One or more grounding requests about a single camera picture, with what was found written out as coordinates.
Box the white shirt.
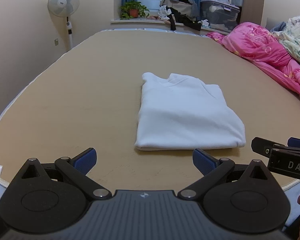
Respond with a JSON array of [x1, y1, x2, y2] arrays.
[[135, 73, 246, 151]]

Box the pile of dark clothes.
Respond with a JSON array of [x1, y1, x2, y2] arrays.
[[158, 0, 202, 31]]

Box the blue striped bed sheet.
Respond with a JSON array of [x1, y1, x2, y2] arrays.
[[0, 178, 300, 229]]

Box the pink floral quilt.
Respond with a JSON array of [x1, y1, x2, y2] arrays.
[[207, 22, 300, 96]]

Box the light green floral blanket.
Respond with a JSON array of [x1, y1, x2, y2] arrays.
[[270, 16, 300, 63]]

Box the clear plastic storage bin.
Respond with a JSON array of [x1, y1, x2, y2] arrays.
[[200, 0, 241, 33]]

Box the potted green plant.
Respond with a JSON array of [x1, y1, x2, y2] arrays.
[[120, 1, 149, 20]]

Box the white standing fan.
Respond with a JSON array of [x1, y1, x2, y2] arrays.
[[47, 0, 80, 50]]

